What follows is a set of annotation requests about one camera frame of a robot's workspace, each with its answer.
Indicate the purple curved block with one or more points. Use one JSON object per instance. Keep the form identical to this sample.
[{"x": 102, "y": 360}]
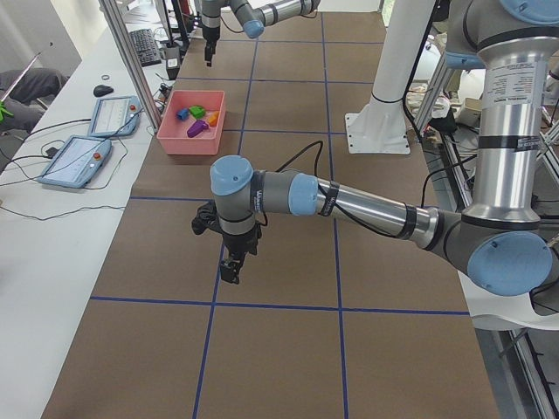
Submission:
[{"x": 197, "y": 128}]

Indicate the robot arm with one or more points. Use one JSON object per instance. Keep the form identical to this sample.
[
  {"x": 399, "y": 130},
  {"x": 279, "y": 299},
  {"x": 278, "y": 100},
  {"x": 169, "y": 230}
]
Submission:
[
  {"x": 496, "y": 239},
  {"x": 253, "y": 21}
]

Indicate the green toy block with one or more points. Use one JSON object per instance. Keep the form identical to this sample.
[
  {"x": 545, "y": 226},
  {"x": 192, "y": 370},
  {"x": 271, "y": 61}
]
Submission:
[{"x": 197, "y": 112}]

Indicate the teach pendant near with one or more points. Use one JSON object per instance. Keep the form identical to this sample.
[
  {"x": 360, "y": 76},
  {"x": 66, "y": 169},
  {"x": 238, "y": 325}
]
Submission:
[{"x": 77, "y": 162}]

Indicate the orange toy block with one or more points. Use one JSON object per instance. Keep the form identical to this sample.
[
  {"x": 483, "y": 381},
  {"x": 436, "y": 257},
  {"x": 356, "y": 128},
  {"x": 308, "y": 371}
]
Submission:
[{"x": 213, "y": 118}]

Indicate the pink plastic box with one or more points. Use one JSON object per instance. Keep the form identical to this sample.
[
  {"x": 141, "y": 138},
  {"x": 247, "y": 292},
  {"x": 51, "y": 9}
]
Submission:
[{"x": 172, "y": 133}]

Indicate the white curved chair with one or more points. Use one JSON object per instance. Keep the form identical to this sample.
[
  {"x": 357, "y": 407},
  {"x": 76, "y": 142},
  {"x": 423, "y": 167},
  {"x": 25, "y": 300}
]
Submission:
[{"x": 497, "y": 313}]

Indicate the aluminium frame post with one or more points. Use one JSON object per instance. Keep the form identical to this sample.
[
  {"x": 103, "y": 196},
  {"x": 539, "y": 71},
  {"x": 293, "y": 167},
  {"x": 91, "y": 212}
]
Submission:
[{"x": 126, "y": 49}]

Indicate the teach pendant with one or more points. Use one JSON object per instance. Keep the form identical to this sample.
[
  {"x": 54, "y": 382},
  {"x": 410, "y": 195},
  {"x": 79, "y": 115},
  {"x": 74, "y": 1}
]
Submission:
[
  {"x": 77, "y": 162},
  {"x": 115, "y": 116}
]

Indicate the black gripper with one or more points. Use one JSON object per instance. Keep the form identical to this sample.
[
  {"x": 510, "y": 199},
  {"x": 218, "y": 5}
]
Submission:
[
  {"x": 210, "y": 37},
  {"x": 240, "y": 242}
]

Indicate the small blue block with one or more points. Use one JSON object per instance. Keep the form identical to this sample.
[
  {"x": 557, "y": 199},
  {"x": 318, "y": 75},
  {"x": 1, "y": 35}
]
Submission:
[{"x": 183, "y": 114}]

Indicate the teach pendant far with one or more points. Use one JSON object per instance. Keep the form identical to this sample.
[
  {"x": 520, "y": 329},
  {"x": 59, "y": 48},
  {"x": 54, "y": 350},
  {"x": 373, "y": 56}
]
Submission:
[{"x": 115, "y": 116}]

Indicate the black computer mouse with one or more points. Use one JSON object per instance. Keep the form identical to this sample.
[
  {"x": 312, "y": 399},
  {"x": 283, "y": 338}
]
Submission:
[{"x": 102, "y": 90}]

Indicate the black keyboard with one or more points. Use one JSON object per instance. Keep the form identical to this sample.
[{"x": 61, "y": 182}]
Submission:
[{"x": 145, "y": 47}]

